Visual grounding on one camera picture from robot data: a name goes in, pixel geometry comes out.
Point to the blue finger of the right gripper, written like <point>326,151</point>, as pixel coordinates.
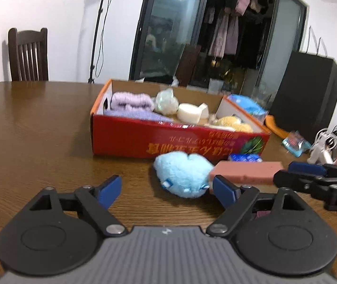
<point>299,182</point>
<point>310,171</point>

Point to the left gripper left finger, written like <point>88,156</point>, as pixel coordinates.
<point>94,202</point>

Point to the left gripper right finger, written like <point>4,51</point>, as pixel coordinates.
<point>237,201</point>

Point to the yellow white plush toy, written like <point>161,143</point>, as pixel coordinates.
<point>231,123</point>

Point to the lilac towel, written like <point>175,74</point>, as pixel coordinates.
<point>127,101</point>

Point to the clear bagged white item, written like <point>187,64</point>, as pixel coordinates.
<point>166,103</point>

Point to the small blue packet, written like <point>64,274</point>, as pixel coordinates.
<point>296,144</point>

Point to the blue snack packet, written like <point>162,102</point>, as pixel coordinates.
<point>244,158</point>

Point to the orange flat item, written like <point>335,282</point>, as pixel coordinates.
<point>271,125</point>

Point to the light blue plush toy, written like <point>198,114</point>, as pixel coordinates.
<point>184,175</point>

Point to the black paper bag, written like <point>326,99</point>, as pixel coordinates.
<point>307,95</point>

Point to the blue tissue pack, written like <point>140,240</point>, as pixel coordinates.
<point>250,106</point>

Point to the red cardboard box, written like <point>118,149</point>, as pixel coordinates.
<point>133,138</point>

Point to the lavender cloth pouch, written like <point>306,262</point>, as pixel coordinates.
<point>140,115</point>

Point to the cream round sponge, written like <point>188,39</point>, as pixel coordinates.
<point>192,114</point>

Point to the studio light on stand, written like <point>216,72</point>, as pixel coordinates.
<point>97,55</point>

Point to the dark sliding glass door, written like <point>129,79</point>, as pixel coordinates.
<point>166,26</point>

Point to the hanging clothes on rack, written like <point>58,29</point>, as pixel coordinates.
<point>236,28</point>

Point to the dark wooden chair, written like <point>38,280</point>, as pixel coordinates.
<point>27,52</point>
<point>187,64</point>

